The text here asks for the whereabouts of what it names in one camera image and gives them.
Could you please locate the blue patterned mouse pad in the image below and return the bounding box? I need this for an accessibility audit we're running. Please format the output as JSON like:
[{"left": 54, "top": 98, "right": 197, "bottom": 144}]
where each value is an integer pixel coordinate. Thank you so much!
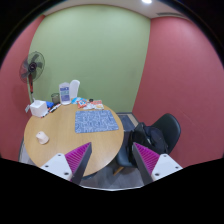
[{"left": 75, "top": 110, "right": 119, "bottom": 133}]

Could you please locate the white plastic container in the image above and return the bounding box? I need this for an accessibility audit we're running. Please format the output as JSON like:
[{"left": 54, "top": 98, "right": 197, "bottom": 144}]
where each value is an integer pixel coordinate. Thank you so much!
[{"left": 70, "top": 80, "right": 80, "bottom": 99}]

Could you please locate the ceiling light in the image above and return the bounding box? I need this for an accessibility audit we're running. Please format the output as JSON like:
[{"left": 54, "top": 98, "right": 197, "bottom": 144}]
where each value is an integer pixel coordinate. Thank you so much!
[{"left": 142, "top": 0, "right": 152, "bottom": 4}]

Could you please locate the black chair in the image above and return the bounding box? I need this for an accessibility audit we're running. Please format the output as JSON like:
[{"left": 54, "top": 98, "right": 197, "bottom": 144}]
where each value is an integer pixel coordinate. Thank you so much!
[{"left": 114, "top": 113, "right": 181, "bottom": 175}]

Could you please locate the white square box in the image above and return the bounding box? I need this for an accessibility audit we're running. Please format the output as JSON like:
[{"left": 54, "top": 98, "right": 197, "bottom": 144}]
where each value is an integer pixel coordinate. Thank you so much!
[{"left": 30, "top": 100, "right": 48, "bottom": 117}]

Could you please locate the orange snack packet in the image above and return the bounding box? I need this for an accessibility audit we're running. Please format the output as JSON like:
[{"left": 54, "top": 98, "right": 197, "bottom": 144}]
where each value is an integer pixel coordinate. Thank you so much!
[{"left": 78, "top": 99, "right": 104, "bottom": 110}]

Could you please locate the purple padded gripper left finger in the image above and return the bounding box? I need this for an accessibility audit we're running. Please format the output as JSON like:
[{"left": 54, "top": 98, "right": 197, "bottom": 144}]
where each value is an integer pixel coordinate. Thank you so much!
[{"left": 41, "top": 143, "right": 92, "bottom": 185}]

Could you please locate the blue snack packet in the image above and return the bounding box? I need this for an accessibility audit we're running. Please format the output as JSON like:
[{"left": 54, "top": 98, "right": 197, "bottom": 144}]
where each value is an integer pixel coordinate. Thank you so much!
[{"left": 71, "top": 97, "right": 82, "bottom": 104}]

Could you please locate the clear jug with blue label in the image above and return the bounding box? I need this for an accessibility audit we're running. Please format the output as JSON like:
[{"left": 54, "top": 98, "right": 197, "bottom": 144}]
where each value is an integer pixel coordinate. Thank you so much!
[{"left": 59, "top": 82, "right": 71, "bottom": 105}]

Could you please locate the round wooden table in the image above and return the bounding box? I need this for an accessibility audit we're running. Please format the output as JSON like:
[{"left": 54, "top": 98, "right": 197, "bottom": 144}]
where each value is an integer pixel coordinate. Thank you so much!
[{"left": 24, "top": 104, "right": 124, "bottom": 176}]

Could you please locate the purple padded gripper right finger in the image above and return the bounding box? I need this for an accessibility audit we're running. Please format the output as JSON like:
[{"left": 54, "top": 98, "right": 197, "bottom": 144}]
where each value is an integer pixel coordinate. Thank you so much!
[{"left": 132, "top": 143, "right": 182, "bottom": 185}]

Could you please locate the dark glass jar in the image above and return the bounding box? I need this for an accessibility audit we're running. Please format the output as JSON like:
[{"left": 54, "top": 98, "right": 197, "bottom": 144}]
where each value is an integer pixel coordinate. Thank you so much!
[{"left": 51, "top": 93, "right": 60, "bottom": 104}]

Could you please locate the black backpack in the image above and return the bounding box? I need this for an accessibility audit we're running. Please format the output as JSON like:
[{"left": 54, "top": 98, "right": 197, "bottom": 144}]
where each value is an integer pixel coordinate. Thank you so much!
[{"left": 127, "top": 122, "right": 168, "bottom": 165}]

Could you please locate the black standing fan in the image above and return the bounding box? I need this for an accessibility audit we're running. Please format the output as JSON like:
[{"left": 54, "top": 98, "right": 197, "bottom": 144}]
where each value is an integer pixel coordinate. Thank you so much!
[{"left": 19, "top": 51, "right": 45, "bottom": 94}]

